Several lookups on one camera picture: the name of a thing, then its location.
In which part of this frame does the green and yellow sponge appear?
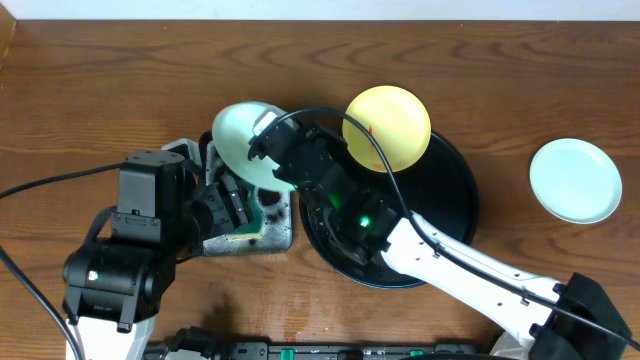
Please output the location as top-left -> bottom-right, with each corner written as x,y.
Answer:
227,187 -> 263,240

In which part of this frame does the black rectangular soapy water tray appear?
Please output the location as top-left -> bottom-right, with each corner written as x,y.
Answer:
198,131 -> 294,257

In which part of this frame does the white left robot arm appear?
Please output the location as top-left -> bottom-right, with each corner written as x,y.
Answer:
63,150 -> 251,359

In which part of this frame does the yellow plate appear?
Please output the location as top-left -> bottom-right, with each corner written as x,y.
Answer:
342,85 -> 431,173

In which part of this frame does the round black tray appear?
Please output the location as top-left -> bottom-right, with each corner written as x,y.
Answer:
299,132 -> 480,289

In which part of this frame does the light green plate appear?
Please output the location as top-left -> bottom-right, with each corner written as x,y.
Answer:
529,138 -> 623,224
212,101 -> 294,192

